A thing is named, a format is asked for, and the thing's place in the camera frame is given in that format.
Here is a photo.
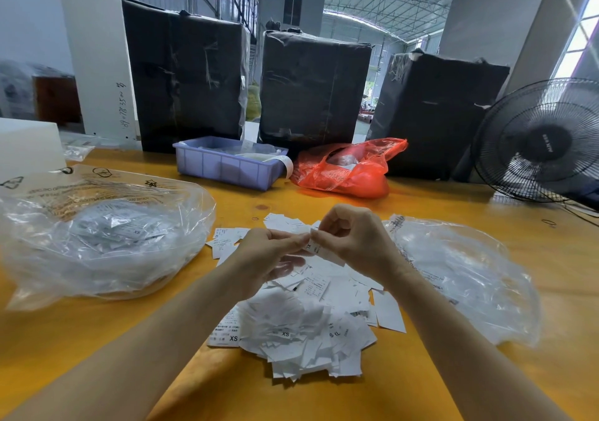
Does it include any person's right hand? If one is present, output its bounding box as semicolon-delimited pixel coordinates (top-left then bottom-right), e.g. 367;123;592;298
309;203;413;286

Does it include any person's left hand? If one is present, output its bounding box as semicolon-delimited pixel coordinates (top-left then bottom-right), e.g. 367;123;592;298
225;227;312;297

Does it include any white paper label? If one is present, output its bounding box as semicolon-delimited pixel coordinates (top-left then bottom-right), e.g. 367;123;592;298
298;221;325;258

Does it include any pile of white labels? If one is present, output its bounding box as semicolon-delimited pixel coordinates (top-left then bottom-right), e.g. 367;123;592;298
206;213;407;382

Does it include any clear plastic bag black print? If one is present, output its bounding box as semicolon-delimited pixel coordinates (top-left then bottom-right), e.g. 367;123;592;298
384;214;543;347

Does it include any large clear bag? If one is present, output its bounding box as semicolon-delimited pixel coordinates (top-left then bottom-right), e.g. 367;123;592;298
0;165;217;311

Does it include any person's right forearm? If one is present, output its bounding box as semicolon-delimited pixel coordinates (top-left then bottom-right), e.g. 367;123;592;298
384;268;572;421

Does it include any person's left forearm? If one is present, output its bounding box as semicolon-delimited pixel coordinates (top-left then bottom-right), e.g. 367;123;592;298
4;276;246;421

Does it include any red plastic bag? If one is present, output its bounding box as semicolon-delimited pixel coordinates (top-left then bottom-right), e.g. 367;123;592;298
290;137;409;199

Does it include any blue plastic bin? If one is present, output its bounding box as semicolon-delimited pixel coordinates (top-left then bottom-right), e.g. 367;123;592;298
173;136;294;191

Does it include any large black wrapped bale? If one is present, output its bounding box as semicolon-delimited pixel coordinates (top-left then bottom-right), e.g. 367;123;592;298
366;51;511;181
122;0;251;154
257;29;374;159

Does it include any black table fan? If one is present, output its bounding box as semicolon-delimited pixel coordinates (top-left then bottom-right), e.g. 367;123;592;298
470;79;599;208

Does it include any grey cabin with window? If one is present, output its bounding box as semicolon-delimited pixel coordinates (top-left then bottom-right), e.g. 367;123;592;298
258;0;327;37

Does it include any white foam box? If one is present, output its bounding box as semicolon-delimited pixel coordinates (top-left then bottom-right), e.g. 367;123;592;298
0;117;67;185

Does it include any brown wooden cabinet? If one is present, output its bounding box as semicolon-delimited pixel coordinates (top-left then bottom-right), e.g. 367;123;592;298
34;74;82;125

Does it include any white pillar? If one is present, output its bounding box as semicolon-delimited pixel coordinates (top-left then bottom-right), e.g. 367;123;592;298
56;0;140;142

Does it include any bundle of cables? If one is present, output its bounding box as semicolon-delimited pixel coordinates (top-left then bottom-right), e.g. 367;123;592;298
563;201;599;228

